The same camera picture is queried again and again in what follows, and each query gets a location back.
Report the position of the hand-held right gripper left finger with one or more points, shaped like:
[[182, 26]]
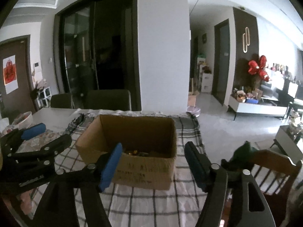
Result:
[[110, 166]]

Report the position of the dark hallway door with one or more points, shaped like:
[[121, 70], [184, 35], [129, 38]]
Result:
[[221, 63]]

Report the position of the cardboard box on floor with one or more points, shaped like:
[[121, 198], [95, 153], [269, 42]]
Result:
[[192, 100]]

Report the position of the white low cabinet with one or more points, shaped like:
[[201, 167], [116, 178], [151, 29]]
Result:
[[258, 110]]

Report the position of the brown cardboard box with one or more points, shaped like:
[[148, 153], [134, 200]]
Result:
[[142, 170]]

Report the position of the red and white door poster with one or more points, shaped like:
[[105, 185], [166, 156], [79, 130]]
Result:
[[10, 73]]

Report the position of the dark glass sliding door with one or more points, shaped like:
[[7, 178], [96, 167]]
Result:
[[94, 52]]

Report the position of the wooden chair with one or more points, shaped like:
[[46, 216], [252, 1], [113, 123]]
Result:
[[277, 160]]

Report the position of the gold wall ornament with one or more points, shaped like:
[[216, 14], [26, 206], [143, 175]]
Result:
[[246, 40]]

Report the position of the brown entry door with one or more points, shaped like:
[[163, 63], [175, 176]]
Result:
[[23, 80]]

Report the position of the white storage shelf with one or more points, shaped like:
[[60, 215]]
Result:
[[207, 82]]

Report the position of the wide dark dining chair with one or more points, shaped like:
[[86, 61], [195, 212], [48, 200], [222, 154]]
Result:
[[107, 100]]

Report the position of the white bowl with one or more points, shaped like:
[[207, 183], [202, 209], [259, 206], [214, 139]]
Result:
[[23, 120]]

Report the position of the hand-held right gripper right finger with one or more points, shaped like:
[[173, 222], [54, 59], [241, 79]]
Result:
[[196, 165]]

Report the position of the small dark dining chair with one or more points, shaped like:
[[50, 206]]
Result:
[[61, 101]]

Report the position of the pile of gold wrapped candies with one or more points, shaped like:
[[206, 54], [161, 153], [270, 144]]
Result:
[[136, 153]]

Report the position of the dark green cloth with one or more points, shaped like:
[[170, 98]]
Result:
[[241, 155]]

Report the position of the glass coffee table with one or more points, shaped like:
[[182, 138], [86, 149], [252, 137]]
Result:
[[287, 134]]

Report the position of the ceiling air vent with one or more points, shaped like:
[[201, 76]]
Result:
[[35, 1]]

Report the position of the red balloon decoration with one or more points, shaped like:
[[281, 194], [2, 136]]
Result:
[[258, 67]]

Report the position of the dark crumpled thing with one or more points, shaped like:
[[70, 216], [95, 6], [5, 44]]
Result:
[[77, 121]]

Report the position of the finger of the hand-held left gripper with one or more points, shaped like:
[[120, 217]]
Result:
[[59, 144], [34, 131]]

